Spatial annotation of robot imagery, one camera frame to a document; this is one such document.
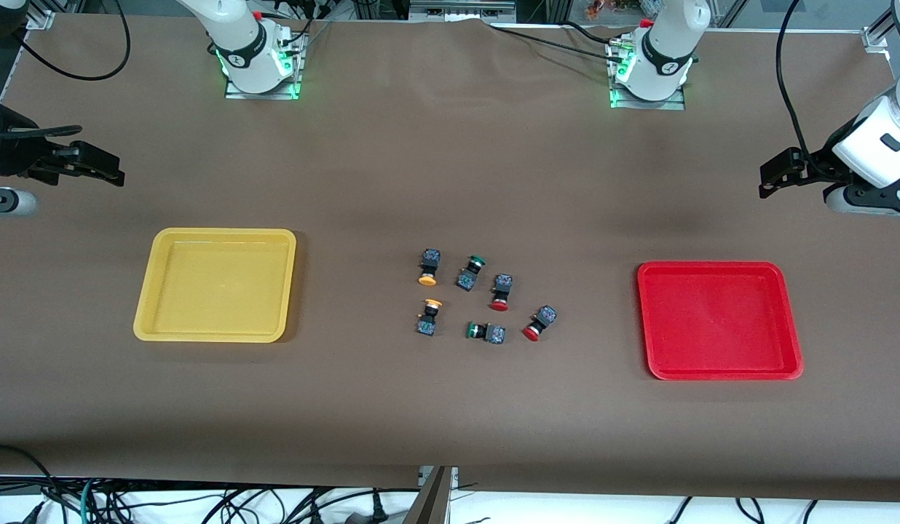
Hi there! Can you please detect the red plastic tray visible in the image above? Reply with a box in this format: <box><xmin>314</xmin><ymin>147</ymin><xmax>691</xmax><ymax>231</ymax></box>
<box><xmin>637</xmin><ymin>261</ymin><xmax>805</xmax><ymax>381</ymax></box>

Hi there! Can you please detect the yellow plastic tray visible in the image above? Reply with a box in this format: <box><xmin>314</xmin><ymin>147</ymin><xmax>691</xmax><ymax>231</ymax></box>
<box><xmin>133</xmin><ymin>228</ymin><xmax>297</xmax><ymax>344</ymax></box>

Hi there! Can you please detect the brown table cover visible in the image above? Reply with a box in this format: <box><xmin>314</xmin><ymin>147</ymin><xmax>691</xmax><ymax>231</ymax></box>
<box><xmin>0</xmin><ymin>15</ymin><xmax>900</xmax><ymax>503</ymax></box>

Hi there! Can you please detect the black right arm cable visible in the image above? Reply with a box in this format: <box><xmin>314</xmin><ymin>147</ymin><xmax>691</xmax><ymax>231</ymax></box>
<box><xmin>13</xmin><ymin>0</ymin><xmax>131</xmax><ymax>82</ymax></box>

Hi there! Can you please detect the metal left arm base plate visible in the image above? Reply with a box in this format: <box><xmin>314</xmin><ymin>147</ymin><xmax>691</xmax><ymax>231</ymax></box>
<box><xmin>609</xmin><ymin>40</ymin><xmax>687</xmax><ymax>111</ymax></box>

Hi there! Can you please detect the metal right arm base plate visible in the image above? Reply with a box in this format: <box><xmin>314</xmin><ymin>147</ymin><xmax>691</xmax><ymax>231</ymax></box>
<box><xmin>224</xmin><ymin>29</ymin><xmax>304</xmax><ymax>100</ymax></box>

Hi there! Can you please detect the short black table cable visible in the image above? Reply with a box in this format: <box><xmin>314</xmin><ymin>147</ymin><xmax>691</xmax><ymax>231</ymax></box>
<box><xmin>561</xmin><ymin>20</ymin><xmax>620</xmax><ymax>42</ymax></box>

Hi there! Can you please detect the black base cable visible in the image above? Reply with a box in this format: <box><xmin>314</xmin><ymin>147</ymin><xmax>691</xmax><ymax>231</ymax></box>
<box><xmin>261</xmin><ymin>9</ymin><xmax>331</xmax><ymax>56</ymax></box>

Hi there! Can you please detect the long black table cable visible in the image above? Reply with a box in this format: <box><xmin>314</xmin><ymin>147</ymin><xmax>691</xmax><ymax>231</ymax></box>
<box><xmin>486</xmin><ymin>24</ymin><xmax>627</xmax><ymax>60</ymax></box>

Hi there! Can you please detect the black looping floor cable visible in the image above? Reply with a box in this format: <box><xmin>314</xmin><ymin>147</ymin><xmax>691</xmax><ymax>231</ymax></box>
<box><xmin>0</xmin><ymin>444</ymin><xmax>59</xmax><ymax>510</ymax></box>

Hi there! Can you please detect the green push button switch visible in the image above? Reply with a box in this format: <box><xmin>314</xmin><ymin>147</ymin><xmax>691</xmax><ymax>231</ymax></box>
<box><xmin>465</xmin><ymin>321</ymin><xmax>506</xmax><ymax>346</ymax></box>
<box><xmin>455</xmin><ymin>255</ymin><xmax>488</xmax><ymax>293</ymax></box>

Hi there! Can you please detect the aluminium frame bar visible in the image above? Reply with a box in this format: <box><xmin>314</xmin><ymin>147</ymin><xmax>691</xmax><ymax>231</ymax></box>
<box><xmin>410</xmin><ymin>0</ymin><xmax>517</xmax><ymax>23</ymax></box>

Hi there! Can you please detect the brown table post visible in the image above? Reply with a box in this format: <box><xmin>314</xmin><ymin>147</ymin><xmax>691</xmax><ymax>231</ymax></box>
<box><xmin>403</xmin><ymin>466</ymin><xmax>451</xmax><ymax>524</ymax></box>

